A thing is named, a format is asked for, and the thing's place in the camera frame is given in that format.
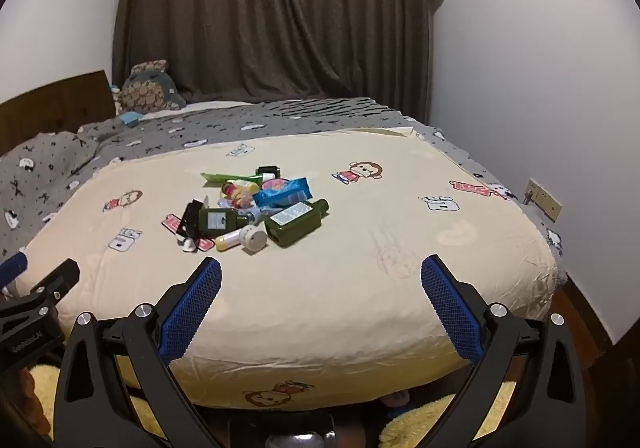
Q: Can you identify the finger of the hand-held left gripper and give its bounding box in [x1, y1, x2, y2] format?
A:
[0, 252, 29, 288]
[0, 259, 81, 324]

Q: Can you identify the green tube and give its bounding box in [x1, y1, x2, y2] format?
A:
[201, 171, 262, 187]

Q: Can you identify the small dark green bottle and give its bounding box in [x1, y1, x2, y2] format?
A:
[198, 207, 256, 235]

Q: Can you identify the dark brown curtain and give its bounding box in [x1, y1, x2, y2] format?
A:
[112, 0, 431, 116]

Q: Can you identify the yellow fuzzy bag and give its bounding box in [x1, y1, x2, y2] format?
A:
[27, 363, 518, 448]

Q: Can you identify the beige fabric bag flap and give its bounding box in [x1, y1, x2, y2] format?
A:
[10, 127, 561, 411]

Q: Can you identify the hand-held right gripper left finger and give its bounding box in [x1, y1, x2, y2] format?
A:
[52, 257, 223, 448]

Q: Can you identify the grey blue slipper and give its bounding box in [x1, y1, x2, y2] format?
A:
[379, 390, 412, 410]

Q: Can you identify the grey printed duvet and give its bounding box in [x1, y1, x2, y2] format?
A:
[0, 97, 563, 260]

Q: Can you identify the patterned plush toy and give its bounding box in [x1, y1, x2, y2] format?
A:
[112, 59, 187, 116]

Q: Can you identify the yellow lotion bottle white cap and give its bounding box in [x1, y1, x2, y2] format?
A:
[215, 224, 268, 255]

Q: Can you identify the colourful snack packet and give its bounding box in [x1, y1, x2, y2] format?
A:
[218, 180, 262, 209]

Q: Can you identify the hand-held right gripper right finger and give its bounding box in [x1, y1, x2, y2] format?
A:
[420, 254, 588, 448]

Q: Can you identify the large dark green bottle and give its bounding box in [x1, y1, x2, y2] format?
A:
[264, 198, 331, 248]

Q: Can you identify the blue snack packet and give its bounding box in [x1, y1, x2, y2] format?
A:
[252, 177, 314, 208]

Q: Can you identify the white pillow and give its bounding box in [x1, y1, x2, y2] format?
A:
[145, 100, 251, 117]

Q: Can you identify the wooden headboard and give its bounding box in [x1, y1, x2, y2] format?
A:
[0, 70, 117, 156]

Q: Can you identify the beige wall socket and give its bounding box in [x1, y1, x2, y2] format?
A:
[524, 178, 563, 223]

